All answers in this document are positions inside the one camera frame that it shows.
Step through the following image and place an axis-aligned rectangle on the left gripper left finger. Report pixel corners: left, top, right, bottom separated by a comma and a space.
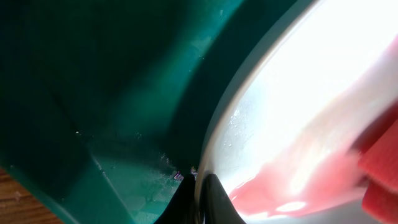
154, 174, 199, 224

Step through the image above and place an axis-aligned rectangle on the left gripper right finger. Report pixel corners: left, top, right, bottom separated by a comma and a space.
200, 174, 245, 224

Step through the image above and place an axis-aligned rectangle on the light blue plate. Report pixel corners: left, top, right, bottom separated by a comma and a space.
195, 0, 397, 223

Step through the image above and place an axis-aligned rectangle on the orange sponge with dark scourer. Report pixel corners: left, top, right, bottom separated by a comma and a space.
354, 104, 397, 224

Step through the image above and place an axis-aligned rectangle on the teal plastic tray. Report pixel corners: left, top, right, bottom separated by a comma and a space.
1, 0, 292, 223

